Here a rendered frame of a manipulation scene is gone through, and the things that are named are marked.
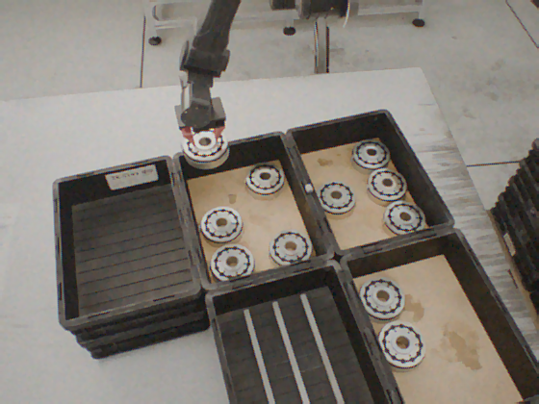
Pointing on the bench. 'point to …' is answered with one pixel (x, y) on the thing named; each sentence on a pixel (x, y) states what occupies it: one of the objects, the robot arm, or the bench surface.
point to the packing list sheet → (6, 237)
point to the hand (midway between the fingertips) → (204, 139)
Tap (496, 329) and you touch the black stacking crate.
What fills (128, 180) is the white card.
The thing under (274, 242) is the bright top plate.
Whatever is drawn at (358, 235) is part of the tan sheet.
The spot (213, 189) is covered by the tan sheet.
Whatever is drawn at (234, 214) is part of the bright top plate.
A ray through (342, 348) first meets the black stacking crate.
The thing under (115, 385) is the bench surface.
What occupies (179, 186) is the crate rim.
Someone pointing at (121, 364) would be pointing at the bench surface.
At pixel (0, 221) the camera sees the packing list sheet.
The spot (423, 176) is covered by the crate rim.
